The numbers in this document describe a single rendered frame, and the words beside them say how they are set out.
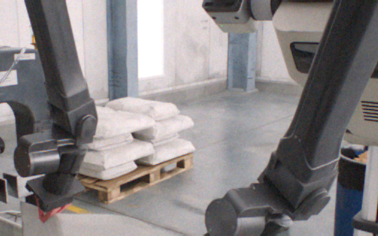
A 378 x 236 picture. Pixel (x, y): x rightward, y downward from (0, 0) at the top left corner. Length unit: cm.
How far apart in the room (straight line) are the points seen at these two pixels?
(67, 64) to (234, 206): 38
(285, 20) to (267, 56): 861
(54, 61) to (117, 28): 622
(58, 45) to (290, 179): 41
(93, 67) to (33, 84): 575
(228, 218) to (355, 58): 25
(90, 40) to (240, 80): 375
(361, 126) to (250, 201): 55
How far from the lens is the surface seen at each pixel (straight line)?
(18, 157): 90
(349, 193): 296
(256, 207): 65
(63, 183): 95
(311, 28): 100
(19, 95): 112
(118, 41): 704
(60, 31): 82
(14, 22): 607
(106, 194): 386
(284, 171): 68
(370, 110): 111
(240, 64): 963
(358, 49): 53
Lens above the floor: 141
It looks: 15 degrees down
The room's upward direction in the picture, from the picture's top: straight up
